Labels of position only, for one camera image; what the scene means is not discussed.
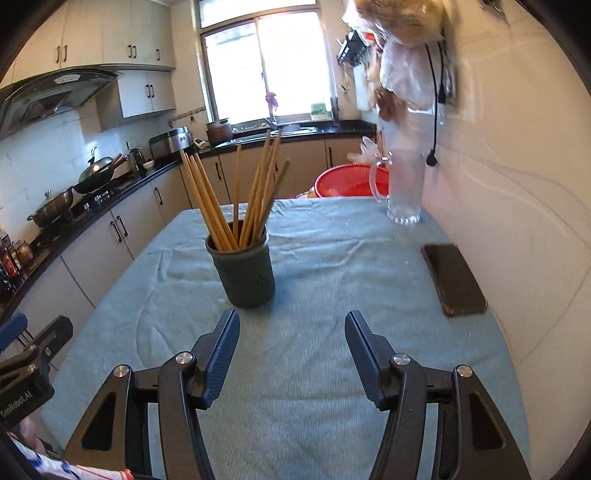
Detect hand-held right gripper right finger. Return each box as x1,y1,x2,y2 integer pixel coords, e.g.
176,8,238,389
345,310,532,480

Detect black cable with plug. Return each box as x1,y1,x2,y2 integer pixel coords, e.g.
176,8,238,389
425,41,458,168

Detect black kitchen countertop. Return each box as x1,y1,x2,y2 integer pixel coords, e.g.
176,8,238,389
0,119,378,319

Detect black wok with lid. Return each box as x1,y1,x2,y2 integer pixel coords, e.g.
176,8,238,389
73,147,130,195

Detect bunch of wooden chopsticks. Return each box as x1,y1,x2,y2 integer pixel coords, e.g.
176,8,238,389
179,129,291,252

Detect black range hood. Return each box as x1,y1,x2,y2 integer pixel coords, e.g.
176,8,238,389
0,68,124,139

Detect steel cooking pot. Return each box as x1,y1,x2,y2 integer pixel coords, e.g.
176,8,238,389
27,187,75,228

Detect striped white clothing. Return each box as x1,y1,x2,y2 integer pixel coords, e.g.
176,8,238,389
9,438,134,480

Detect person's left hand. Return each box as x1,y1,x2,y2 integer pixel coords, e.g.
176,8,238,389
20,414,48,456

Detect beige base cabinets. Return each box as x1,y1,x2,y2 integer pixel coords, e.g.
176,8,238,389
0,134,377,370

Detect green table cloth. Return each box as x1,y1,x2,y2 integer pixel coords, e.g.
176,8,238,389
41,196,532,480

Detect white plastic bag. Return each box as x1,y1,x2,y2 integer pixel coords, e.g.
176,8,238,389
359,136,385,164

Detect beige wall cabinets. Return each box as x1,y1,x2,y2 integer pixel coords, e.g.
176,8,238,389
0,0,177,130

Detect silver rice cooker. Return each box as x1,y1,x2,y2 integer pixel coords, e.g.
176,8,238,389
148,127,195,160

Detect dark perforated utensil holder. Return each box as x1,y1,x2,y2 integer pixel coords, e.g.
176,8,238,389
205,224,276,309

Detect kitchen window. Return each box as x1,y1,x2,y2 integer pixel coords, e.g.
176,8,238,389
198,0,338,125

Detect white cutting board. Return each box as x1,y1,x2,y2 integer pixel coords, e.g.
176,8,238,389
353,67,372,112

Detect small dark saucepan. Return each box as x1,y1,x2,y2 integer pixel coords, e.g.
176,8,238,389
205,119,233,146

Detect hanging plastic bags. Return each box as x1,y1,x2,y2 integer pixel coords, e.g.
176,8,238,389
342,0,458,121

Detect red plastic basket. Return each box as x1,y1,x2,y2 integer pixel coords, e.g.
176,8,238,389
314,164,391,199

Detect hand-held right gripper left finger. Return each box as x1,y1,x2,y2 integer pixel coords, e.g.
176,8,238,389
62,308,242,480

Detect black wall rack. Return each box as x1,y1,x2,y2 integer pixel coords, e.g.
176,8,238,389
336,28,375,68

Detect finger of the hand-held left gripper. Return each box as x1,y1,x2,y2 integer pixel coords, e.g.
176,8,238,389
0,315,74,384
0,311,28,344

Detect gas stove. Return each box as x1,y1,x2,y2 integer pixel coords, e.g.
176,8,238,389
28,180,134,241

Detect black smartphone in clear case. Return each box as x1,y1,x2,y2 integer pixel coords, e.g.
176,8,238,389
420,243,488,317

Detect clear glass pitcher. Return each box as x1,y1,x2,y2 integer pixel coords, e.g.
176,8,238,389
368,150,426,225

